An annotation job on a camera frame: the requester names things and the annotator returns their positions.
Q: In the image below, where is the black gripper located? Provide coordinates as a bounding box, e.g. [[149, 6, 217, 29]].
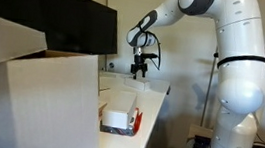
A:
[[129, 53, 150, 82]]

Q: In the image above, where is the small plain white box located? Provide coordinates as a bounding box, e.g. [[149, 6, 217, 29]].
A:
[[123, 75, 152, 92]]

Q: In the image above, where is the flat red box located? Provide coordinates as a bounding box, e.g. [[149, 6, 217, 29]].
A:
[[99, 103, 144, 138]]

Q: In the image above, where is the long white carton box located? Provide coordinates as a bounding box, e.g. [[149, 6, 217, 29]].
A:
[[99, 88, 138, 131]]

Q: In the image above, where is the beige floor box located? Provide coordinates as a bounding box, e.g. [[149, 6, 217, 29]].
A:
[[188, 123, 215, 142]]

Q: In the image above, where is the big white storage box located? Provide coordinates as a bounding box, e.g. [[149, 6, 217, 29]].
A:
[[0, 43, 111, 148]]

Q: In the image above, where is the black power box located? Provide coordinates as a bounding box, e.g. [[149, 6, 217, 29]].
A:
[[193, 134, 214, 148]]

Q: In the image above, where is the white storage box lid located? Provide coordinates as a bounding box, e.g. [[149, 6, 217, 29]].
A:
[[0, 12, 52, 79]]

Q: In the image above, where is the thin grey stand pole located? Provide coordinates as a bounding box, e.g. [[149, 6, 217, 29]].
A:
[[199, 41, 222, 127]]

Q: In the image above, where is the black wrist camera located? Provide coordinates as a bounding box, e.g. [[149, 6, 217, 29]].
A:
[[140, 51, 160, 62]]

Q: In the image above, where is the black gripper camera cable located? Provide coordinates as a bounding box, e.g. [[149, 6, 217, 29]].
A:
[[141, 29, 165, 71]]

